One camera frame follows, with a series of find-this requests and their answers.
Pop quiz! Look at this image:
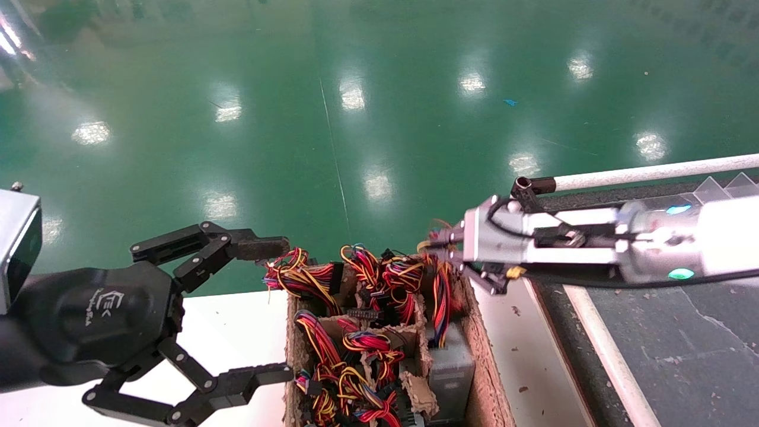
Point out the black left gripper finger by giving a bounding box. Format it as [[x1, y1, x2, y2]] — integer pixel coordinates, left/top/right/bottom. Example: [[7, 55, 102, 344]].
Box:
[[129, 221, 291, 294]]

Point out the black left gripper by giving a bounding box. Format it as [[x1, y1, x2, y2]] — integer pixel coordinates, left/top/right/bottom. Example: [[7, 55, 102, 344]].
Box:
[[12, 261, 295, 427]]

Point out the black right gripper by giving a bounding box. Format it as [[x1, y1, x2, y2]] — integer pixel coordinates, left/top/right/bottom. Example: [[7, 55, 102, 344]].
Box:
[[428, 225, 624, 296]]

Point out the silver power supply with wires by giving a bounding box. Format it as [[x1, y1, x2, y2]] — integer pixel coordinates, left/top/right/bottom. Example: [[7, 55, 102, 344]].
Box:
[[415, 218, 477, 423]]

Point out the black pipe connector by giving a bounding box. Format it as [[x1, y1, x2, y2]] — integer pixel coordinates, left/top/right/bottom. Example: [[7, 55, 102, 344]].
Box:
[[511, 176, 558, 214]]

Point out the brown cardboard divider box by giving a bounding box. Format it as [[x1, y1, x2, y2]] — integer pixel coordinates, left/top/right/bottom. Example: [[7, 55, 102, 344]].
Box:
[[283, 255, 516, 427]]

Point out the black ribbed power unit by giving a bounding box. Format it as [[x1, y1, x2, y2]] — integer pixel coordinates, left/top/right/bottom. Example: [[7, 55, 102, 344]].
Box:
[[398, 385, 425, 427]]

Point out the clear plastic piece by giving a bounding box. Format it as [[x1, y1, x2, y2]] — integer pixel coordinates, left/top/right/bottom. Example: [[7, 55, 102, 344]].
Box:
[[726, 173, 759, 197], [694, 177, 739, 202]]

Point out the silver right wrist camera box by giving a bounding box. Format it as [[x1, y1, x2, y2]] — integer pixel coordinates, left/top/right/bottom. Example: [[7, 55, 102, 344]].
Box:
[[464, 197, 532, 266]]

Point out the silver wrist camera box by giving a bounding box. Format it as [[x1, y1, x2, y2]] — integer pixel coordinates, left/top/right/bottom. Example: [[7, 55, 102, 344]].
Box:
[[464, 197, 532, 266], [0, 182, 43, 315]]

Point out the long white pipe rail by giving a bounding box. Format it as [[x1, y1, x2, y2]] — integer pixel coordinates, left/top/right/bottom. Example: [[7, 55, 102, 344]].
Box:
[[554, 154, 759, 192]]

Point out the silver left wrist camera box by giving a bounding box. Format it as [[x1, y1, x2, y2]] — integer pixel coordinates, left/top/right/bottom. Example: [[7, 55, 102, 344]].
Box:
[[0, 182, 43, 315]]

